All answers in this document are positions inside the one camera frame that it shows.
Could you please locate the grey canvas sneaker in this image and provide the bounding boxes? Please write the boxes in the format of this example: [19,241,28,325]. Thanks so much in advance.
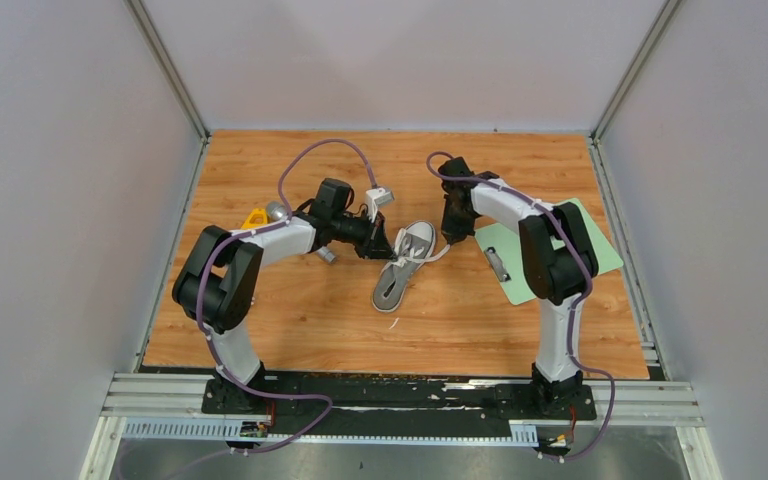
[371,220,437,313]

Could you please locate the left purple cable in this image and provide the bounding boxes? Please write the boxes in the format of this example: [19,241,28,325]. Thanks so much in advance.
[195,138,380,458]

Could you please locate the yellow toy block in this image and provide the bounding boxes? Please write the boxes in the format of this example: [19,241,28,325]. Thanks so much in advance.
[240,207,270,230]

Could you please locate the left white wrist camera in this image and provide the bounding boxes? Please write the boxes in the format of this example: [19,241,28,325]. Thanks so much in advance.
[364,186,395,221]

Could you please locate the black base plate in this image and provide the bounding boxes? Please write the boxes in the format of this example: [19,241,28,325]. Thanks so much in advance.
[201,371,597,438]

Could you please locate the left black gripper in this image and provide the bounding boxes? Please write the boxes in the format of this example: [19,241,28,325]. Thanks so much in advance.
[331,209,398,263]

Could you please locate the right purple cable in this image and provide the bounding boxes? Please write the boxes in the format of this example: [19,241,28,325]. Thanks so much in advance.
[425,151,617,463]

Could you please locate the purple cable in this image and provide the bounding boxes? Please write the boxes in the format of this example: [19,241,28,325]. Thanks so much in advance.
[425,151,617,463]
[195,138,380,458]

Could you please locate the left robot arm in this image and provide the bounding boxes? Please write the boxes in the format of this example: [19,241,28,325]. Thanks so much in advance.
[172,178,395,413]

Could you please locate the white shoelace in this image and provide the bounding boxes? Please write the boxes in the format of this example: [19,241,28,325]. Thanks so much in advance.
[386,227,451,267]

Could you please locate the green clipboard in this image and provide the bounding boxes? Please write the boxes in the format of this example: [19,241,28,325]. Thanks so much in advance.
[473,197,625,307]

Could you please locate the silver microphone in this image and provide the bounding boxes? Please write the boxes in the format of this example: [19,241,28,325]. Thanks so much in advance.
[265,201,337,265]

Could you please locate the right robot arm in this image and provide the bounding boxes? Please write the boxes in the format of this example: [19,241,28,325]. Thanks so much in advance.
[429,155,599,418]

